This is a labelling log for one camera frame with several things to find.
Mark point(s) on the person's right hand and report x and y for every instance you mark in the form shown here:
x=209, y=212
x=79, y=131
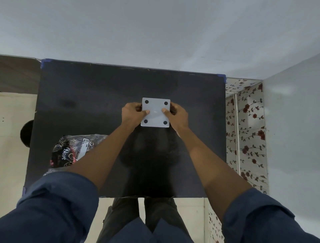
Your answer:
x=178, y=119

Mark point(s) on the person's left hand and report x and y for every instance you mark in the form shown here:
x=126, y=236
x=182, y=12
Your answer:
x=131, y=116

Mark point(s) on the person's right thumb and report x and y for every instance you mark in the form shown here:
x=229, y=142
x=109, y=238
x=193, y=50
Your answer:
x=166, y=111

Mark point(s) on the person's left thumb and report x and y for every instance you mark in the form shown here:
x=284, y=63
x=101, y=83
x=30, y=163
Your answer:
x=145, y=113

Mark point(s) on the white square scale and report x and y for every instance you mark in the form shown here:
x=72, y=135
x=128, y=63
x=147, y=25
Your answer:
x=155, y=117

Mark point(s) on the person's left forearm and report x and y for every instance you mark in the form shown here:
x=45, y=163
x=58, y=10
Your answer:
x=105, y=152

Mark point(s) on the person's right forearm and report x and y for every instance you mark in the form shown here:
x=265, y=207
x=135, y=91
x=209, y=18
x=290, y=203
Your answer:
x=210, y=167

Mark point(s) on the black table mat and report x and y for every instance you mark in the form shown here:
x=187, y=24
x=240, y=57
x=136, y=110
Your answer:
x=95, y=95

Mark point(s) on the blue tape piece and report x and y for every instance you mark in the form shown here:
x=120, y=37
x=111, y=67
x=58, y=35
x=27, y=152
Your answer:
x=46, y=63
x=222, y=78

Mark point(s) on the black printed plastic packet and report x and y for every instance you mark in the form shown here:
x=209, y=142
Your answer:
x=72, y=150

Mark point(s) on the floral patterned panel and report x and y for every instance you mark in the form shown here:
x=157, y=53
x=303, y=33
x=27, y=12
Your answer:
x=251, y=140

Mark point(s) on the dark grey trousers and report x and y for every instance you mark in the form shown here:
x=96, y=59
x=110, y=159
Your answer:
x=125, y=212

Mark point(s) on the black round object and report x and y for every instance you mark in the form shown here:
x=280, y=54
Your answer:
x=27, y=134

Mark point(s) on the dark blue shirt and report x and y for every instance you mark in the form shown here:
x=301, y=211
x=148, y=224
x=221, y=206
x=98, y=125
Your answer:
x=50, y=207

